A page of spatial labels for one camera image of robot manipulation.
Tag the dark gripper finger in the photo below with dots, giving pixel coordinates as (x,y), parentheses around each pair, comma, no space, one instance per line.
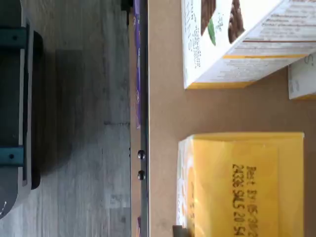
(180,231)

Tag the black shelf bolt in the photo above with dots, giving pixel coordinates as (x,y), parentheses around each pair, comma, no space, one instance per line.
(141,155)
(141,174)

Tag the yellow cereal box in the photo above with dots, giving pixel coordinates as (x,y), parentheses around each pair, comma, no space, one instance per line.
(247,185)

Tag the wooden shelf board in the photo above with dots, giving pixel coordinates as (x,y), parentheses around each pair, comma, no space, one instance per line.
(165,111)

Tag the grey metal shelf beam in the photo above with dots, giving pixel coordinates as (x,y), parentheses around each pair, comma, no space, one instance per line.
(144,98)

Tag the white cookie box yellow trim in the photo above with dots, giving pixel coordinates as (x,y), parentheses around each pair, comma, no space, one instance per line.
(222,49)

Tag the teal metal base frame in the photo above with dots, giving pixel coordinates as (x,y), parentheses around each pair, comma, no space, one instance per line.
(12,38)

